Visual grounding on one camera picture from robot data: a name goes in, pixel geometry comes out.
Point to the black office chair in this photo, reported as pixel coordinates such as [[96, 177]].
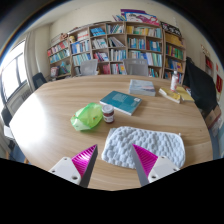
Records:
[[38, 80]]

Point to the wooden bookshelf unit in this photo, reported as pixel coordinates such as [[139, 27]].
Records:
[[116, 46]]

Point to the yellow flat folder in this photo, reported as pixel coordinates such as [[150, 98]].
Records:
[[186, 94]]

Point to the light blue waffle towel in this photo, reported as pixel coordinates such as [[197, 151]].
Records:
[[146, 143]]

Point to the red wall hanging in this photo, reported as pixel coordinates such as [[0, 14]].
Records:
[[219, 83]]

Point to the narrow grey mesh chair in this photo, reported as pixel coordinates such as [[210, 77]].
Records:
[[88, 67]]

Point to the clear bottle with red label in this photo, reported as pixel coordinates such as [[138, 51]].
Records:
[[174, 81]]

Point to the small wooden wall shelf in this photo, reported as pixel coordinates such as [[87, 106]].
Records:
[[208, 63]]

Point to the grey-blue book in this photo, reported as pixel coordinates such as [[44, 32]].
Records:
[[141, 87]]

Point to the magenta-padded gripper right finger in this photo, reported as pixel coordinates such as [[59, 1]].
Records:
[[156, 166]]

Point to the window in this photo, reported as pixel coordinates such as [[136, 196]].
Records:
[[13, 73]]

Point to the green plastic bag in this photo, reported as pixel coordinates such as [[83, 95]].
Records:
[[86, 116]]

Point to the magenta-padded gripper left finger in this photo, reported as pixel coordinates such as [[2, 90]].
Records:
[[66, 168]]

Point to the yellow open book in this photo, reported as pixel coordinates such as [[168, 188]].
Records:
[[169, 94]]

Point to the black cloth cover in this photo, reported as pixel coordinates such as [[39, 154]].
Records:
[[200, 86]]

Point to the teal book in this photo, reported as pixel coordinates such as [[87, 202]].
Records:
[[120, 101]]

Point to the wide grey mesh chair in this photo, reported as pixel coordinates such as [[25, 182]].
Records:
[[136, 67]]

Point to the cardboard box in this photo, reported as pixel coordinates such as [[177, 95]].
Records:
[[212, 116]]

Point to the small jar with red label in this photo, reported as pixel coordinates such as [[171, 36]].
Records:
[[108, 115]]

